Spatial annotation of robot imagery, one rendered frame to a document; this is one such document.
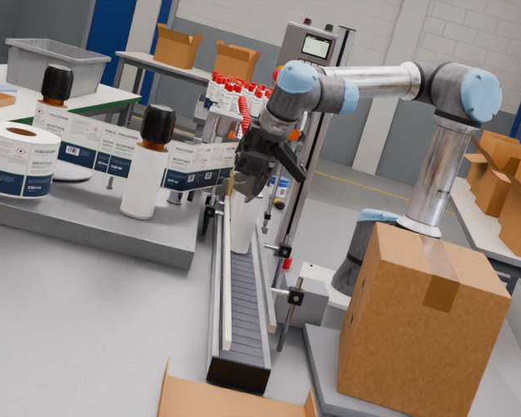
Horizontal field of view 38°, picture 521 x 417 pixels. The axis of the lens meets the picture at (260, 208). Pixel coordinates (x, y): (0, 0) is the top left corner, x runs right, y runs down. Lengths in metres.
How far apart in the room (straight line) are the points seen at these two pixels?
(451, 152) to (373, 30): 7.86
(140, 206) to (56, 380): 0.83
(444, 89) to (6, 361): 1.15
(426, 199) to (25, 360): 1.02
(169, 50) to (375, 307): 6.59
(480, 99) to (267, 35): 8.04
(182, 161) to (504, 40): 7.84
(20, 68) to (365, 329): 3.04
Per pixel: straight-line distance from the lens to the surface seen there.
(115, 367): 1.37
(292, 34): 2.18
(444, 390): 1.46
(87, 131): 2.25
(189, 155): 2.23
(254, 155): 1.66
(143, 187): 2.01
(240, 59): 7.68
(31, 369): 1.31
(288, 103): 1.58
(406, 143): 9.76
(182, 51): 7.79
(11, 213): 1.93
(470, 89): 1.83
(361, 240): 2.00
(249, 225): 1.93
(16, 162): 1.97
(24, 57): 4.14
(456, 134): 1.87
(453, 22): 9.74
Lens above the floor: 1.46
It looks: 13 degrees down
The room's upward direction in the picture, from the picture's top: 16 degrees clockwise
